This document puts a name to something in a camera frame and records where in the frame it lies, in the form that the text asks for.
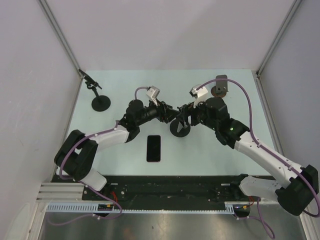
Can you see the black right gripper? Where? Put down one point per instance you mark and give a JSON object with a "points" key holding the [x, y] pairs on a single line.
{"points": [[188, 110]]}

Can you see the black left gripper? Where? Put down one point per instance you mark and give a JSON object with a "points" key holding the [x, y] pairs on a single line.
{"points": [[162, 110]]}

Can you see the black tripod phone stand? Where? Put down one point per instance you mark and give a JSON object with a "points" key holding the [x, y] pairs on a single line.
{"points": [[177, 130]]}

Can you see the pink phone black screen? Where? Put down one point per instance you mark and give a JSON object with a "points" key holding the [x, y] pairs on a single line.
{"points": [[153, 152]]}

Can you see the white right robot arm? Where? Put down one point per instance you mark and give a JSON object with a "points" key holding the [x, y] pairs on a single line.
{"points": [[294, 187]]}

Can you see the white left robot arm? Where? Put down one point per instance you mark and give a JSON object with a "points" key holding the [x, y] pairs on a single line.
{"points": [[76, 155]]}

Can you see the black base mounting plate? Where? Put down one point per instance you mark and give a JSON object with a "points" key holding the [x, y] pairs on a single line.
{"points": [[175, 193]]}

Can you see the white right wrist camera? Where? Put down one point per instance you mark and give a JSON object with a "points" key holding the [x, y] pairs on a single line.
{"points": [[199, 95]]}

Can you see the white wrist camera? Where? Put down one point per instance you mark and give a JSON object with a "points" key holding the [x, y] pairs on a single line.
{"points": [[152, 93], [199, 95]]}

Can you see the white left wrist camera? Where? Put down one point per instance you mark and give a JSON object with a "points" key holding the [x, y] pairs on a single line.
{"points": [[152, 93]]}

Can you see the white corner frame post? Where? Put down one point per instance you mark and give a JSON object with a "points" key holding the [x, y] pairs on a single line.
{"points": [[294, 8]]}

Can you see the left aluminium frame post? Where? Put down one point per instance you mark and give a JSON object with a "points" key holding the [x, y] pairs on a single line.
{"points": [[52, 20]]}

